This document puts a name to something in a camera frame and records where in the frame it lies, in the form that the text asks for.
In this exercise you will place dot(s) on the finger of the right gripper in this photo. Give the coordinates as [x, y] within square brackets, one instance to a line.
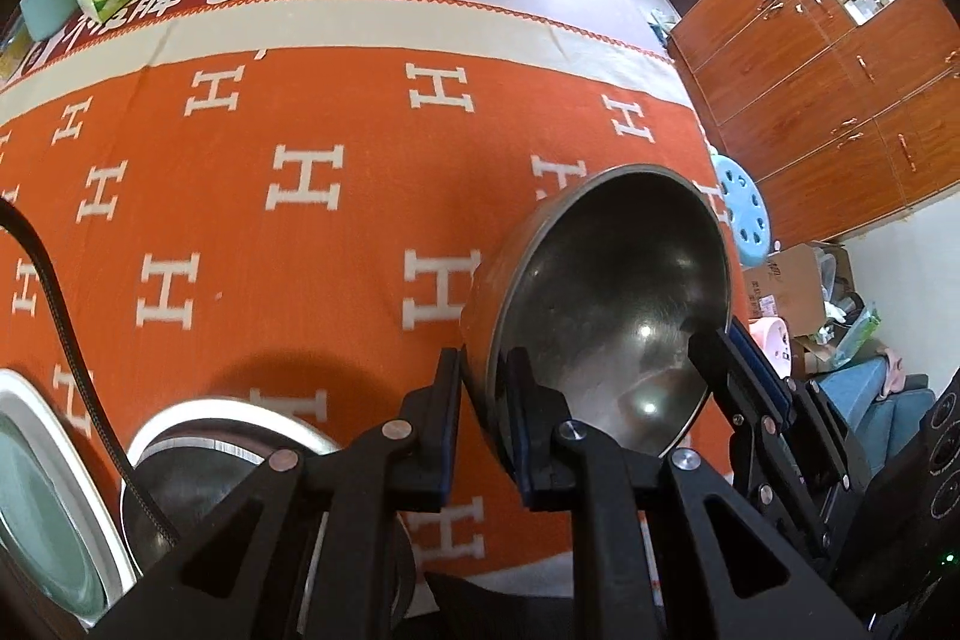
[776, 388]
[735, 388]

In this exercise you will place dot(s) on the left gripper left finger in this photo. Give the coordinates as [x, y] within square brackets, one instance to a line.
[309, 550]

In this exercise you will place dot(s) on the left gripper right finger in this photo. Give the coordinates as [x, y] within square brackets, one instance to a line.
[662, 547]

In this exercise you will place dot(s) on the medium steel bowl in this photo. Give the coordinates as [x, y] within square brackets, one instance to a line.
[189, 468]

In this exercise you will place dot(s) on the large steel bowl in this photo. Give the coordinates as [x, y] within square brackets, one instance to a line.
[212, 408]

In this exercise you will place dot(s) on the small steel bowl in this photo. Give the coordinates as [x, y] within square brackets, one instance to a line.
[603, 285]

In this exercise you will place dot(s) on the large white metal plate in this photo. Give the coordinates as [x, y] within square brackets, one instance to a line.
[74, 486]

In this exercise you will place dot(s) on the green ceramic plate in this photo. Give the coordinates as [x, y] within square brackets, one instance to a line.
[39, 535]

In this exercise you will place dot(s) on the cardboard box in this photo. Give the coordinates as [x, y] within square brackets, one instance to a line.
[796, 284]

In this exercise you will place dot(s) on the blue plastic stool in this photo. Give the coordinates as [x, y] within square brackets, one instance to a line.
[746, 211]

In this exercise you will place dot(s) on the brown wooden cabinet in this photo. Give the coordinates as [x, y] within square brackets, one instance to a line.
[841, 124]

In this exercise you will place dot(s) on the orange H-pattern blanket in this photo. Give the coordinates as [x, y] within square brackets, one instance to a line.
[287, 200]

